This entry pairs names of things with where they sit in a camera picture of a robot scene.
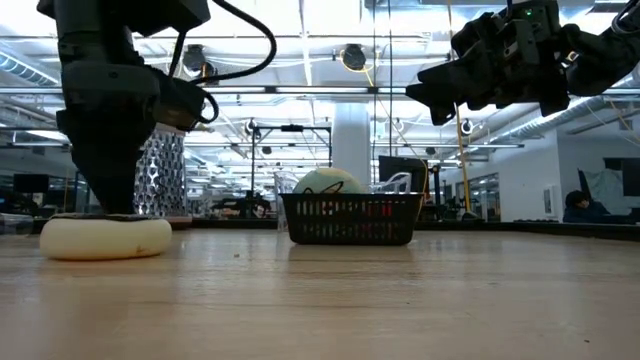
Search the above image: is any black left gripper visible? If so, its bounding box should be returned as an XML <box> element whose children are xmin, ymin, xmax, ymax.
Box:
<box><xmin>55</xmin><ymin>64</ymin><xmax>161</xmax><ymax>216</ymax></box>

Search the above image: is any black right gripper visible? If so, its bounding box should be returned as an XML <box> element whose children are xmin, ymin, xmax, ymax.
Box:
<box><xmin>405</xmin><ymin>14</ymin><xmax>571</xmax><ymax>126</ymax></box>

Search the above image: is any chocolate frosted toy donut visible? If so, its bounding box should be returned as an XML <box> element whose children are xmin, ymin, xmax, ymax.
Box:
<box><xmin>38</xmin><ymin>213</ymin><xmax>174</xmax><ymax>261</ymax></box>

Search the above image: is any blue frosted toy donut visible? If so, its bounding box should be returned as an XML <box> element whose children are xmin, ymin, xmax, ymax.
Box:
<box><xmin>292</xmin><ymin>167</ymin><xmax>369</xmax><ymax>195</ymax></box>

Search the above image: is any metal box grater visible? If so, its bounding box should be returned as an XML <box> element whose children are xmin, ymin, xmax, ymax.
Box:
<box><xmin>133</xmin><ymin>127</ymin><xmax>187</xmax><ymax>219</ymax></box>

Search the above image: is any black computer monitor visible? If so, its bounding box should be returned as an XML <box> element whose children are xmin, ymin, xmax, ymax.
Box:
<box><xmin>378</xmin><ymin>154</ymin><xmax>430</xmax><ymax>195</ymax></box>

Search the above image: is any black screen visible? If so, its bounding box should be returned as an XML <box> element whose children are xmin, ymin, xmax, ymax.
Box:
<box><xmin>12</xmin><ymin>173</ymin><xmax>50</xmax><ymax>194</ymax></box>
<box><xmin>602</xmin><ymin>157</ymin><xmax>640</xmax><ymax>197</ymax></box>

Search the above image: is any white building column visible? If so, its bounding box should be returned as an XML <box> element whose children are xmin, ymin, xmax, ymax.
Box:
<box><xmin>332</xmin><ymin>102</ymin><xmax>374</xmax><ymax>194</ymax></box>

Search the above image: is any clear plastic object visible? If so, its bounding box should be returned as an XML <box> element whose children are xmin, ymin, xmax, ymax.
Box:
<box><xmin>0</xmin><ymin>213</ymin><xmax>35</xmax><ymax>237</ymax></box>

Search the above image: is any black plastic basket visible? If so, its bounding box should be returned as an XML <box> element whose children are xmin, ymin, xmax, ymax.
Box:
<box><xmin>278</xmin><ymin>192</ymin><xmax>425</xmax><ymax>246</ymax></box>

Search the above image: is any long ceiling light strip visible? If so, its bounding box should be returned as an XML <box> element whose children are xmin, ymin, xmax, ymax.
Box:
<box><xmin>0</xmin><ymin>84</ymin><xmax>640</xmax><ymax>99</ymax></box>

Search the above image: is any person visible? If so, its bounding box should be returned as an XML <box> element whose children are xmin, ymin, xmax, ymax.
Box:
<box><xmin>562</xmin><ymin>189</ymin><xmax>611</xmax><ymax>225</ymax></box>

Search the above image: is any grey cloth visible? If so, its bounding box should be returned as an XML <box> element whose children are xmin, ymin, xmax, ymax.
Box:
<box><xmin>584</xmin><ymin>168</ymin><xmax>632</xmax><ymax>217</ymax></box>

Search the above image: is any yellow hanging cable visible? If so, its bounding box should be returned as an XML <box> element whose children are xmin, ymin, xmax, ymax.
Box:
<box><xmin>453</xmin><ymin>104</ymin><xmax>475</xmax><ymax>214</ymax></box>

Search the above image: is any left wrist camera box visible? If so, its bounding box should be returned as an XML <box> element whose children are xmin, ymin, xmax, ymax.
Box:
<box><xmin>152</xmin><ymin>72</ymin><xmax>221</xmax><ymax>134</ymax></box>

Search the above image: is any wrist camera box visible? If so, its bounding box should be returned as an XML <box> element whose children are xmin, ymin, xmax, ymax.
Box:
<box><xmin>152</xmin><ymin>72</ymin><xmax>221</xmax><ymax>134</ymax></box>
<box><xmin>499</xmin><ymin>0</ymin><xmax>562</xmax><ymax>45</ymax></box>

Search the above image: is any silver ventilation duct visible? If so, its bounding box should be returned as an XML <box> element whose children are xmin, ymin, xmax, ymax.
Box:
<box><xmin>489</xmin><ymin>97</ymin><xmax>596</xmax><ymax>144</ymax></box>

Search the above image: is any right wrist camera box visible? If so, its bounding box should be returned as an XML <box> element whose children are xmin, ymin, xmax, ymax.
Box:
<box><xmin>499</xmin><ymin>0</ymin><xmax>562</xmax><ymax>45</ymax></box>

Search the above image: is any black stand frame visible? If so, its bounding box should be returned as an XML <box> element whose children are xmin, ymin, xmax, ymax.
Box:
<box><xmin>249</xmin><ymin>124</ymin><xmax>334</xmax><ymax>201</ymax></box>

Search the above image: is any black table frame rail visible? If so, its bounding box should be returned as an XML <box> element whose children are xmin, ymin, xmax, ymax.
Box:
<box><xmin>169</xmin><ymin>215</ymin><xmax>640</xmax><ymax>242</ymax></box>

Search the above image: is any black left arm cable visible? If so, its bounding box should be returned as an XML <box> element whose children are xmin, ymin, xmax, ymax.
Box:
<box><xmin>168</xmin><ymin>0</ymin><xmax>279</xmax><ymax>126</ymax></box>

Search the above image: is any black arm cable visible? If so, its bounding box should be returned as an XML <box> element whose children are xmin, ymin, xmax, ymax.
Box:
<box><xmin>168</xmin><ymin>0</ymin><xmax>279</xmax><ymax>126</ymax></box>
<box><xmin>612</xmin><ymin>0</ymin><xmax>640</xmax><ymax>34</ymax></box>

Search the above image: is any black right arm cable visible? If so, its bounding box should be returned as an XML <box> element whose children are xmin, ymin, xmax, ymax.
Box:
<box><xmin>612</xmin><ymin>0</ymin><xmax>640</xmax><ymax>34</ymax></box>

